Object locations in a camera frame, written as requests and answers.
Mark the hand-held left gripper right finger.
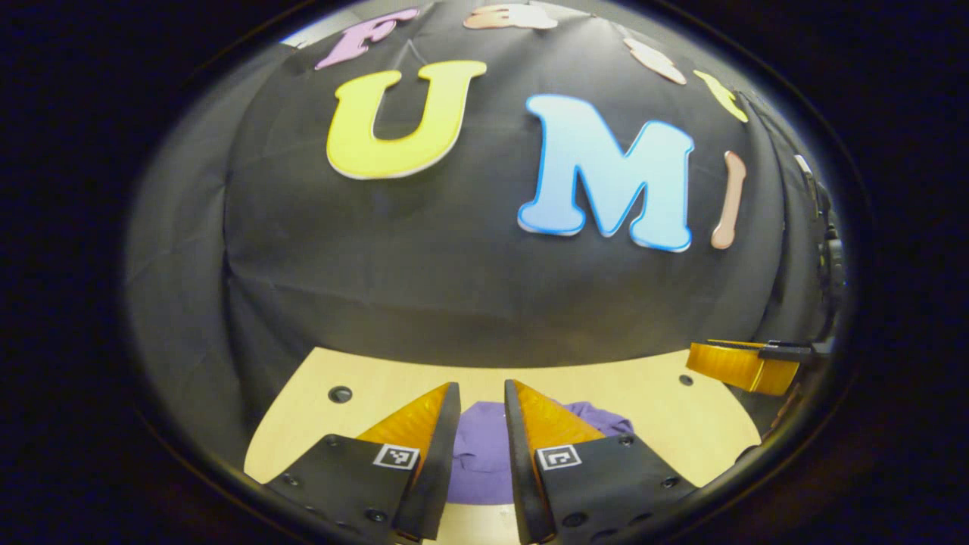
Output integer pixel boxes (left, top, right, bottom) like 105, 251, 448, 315
505, 380, 697, 544

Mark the purple buttoned shirt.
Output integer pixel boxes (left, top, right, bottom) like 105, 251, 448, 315
447, 400, 635, 506

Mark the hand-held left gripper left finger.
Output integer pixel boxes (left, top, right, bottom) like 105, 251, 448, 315
265, 382, 461, 542

